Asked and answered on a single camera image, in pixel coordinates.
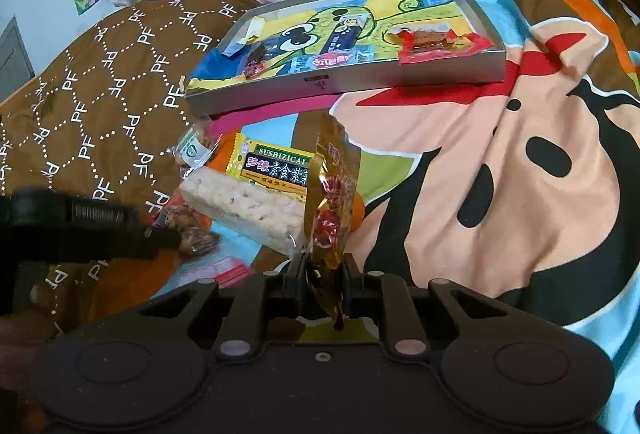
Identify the grey tray with cartoon lining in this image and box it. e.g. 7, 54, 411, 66
184, 0, 507, 116

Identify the clear packet of nuts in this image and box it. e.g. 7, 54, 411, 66
150, 199, 223, 257

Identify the red dried meat packet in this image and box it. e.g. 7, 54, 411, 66
397, 27, 493, 65

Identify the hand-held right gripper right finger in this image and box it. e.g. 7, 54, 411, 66
340, 254, 506, 357

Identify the brown patterned pillow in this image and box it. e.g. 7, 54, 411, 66
0, 0, 263, 415

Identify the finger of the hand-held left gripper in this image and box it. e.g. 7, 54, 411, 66
127, 227, 182, 262

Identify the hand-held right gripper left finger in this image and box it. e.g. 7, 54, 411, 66
137, 254, 308, 362

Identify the red and white snack packet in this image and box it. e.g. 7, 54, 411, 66
177, 254, 251, 290

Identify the rice cracker bar clear wrapper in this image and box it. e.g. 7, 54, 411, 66
179, 167, 308, 257

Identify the grey wall panel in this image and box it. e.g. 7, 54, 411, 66
0, 17, 36, 102

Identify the gold foil snack packet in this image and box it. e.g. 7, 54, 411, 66
302, 111, 363, 332

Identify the yellow cracker packet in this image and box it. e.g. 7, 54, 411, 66
225, 133, 318, 200

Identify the colourful cartoon printed blanket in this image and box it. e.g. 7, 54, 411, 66
100, 0, 640, 434

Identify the small light blue snack packet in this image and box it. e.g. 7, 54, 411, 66
290, 47, 378, 72

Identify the long dark blue snack packet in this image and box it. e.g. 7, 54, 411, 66
320, 12, 373, 55

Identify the round biscuit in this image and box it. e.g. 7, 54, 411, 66
167, 117, 223, 177

